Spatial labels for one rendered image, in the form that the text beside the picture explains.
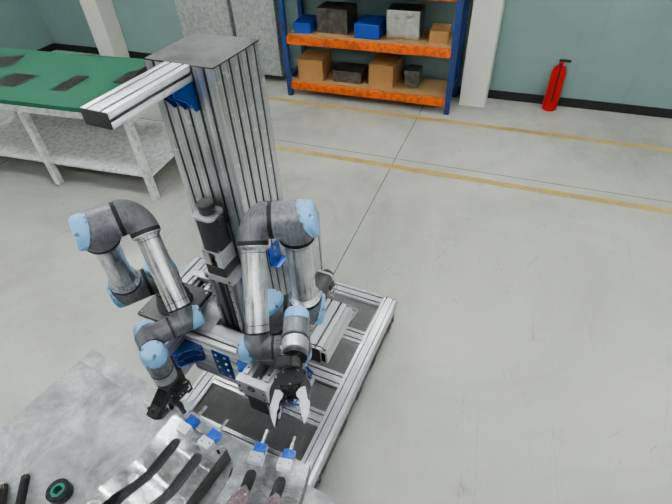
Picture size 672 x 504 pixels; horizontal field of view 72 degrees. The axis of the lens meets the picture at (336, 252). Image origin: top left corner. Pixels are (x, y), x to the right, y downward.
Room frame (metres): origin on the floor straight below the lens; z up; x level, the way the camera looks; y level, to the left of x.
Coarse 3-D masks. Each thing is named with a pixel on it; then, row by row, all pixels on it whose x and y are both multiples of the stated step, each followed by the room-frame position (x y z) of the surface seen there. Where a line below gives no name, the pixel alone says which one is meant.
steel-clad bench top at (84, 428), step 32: (96, 352) 1.28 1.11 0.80; (64, 384) 1.12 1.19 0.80; (96, 384) 1.11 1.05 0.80; (128, 384) 1.10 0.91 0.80; (32, 416) 0.98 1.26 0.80; (64, 416) 0.97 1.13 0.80; (96, 416) 0.96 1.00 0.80; (128, 416) 0.95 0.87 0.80; (0, 448) 0.85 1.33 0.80; (32, 448) 0.84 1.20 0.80; (64, 448) 0.84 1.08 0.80; (96, 448) 0.83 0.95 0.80; (128, 448) 0.82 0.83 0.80; (0, 480) 0.73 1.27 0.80; (32, 480) 0.72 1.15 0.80; (96, 480) 0.71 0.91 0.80; (224, 480) 0.68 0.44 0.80
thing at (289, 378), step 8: (288, 352) 0.74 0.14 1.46; (296, 352) 0.74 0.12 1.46; (304, 352) 0.74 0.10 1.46; (304, 360) 0.74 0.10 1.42; (288, 368) 0.69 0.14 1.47; (296, 368) 0.69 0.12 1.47; (304, 368) 0.74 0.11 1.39; (280, 376) 0.67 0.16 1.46; (288, 376) 0.67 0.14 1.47; (296, 376) 0.66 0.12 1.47; (280, 384) 0.65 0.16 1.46; (288, 384) 0.64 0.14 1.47; (296, 384) 0.64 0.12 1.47; (288, 392) 0.64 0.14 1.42; (288, 400) 0.64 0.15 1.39
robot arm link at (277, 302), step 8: (272, 296) 1.13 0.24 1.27; (280, 296) 1.12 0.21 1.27; (272, 304) 1.09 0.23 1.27; (280, 304) 1.09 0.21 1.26; (272, 312) 1.07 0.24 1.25; (280, 312) 1.08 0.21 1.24; (272, 320) 1.06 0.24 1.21; (280, 320) 1.06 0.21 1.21; (272, 328) 1.06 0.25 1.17; (280, 328) 1.07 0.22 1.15
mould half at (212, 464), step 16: (176, 416) 0.89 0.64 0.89; (160, 432) 0.83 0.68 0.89; (176, 432) 0.83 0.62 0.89; (192, 432) 0.82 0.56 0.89; (160, 448) 0.77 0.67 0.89; (192, 448) 0.76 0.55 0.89; (224, 448) 0.76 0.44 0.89; (144, 464) 0.72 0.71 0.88; (176, 464) 0.71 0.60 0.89; (208, 464) 0.70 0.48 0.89; (224, 464) 0.73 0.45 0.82; (112, 480) 0.66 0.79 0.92; (128, 480) 0.66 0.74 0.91; (160, 480) 0.66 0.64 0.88; (192, 480) 0.66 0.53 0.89; (208, 480) 0.67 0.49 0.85; (96, 496) 0.60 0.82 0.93; (144, 496) 0.60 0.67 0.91; (176, 496) 0.61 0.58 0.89; (192, 496) 0.61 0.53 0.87
